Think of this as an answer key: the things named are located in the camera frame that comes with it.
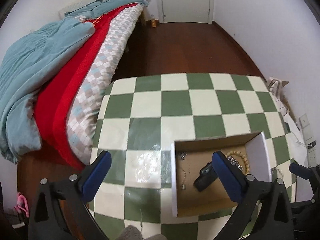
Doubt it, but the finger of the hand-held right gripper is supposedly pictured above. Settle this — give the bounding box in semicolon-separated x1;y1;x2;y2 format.
289;163;320;188

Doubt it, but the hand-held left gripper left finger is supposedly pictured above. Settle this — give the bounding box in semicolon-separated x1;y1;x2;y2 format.
29;151;112;240

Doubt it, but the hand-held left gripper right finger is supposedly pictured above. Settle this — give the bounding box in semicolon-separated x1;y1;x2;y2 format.
211;151;293;240

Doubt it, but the white cardboard box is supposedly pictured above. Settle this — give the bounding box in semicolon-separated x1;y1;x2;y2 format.
171;132;272;218

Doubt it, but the silver rhinestone hair clip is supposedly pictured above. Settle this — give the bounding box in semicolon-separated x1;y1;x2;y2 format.
226;156;245;172

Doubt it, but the black hair clip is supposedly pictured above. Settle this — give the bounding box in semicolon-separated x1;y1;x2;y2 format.
194;162;218;192

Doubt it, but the white power strip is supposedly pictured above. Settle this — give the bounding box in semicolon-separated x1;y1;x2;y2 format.
299;114;318;167

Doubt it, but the grey knit cloth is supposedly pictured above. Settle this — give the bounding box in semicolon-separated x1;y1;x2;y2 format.
117;225;143;240

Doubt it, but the pink hanger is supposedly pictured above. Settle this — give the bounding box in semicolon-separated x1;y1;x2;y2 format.
14;192;30;218

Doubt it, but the white checked cloth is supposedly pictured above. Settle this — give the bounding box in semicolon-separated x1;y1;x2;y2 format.
265;77;300;132

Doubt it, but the green white checkered tablecloth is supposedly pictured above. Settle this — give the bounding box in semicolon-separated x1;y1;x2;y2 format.
89;73;298;240

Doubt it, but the red blanket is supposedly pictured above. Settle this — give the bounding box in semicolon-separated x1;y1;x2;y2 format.
33;3;139;171

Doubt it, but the diamond pattern mattress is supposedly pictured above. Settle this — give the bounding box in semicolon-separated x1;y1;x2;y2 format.
66;5;145;163

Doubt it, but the bed with blankets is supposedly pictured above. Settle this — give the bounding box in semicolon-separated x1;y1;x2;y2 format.
0;0;151;165

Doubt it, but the white door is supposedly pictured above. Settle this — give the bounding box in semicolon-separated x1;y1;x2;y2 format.
154;0;216;24

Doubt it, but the wooden bead bracelet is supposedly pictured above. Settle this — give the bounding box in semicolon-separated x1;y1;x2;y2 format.
225;150;251;176

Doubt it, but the thin silver necklace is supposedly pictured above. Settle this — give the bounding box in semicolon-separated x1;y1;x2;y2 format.
180;164;192;190

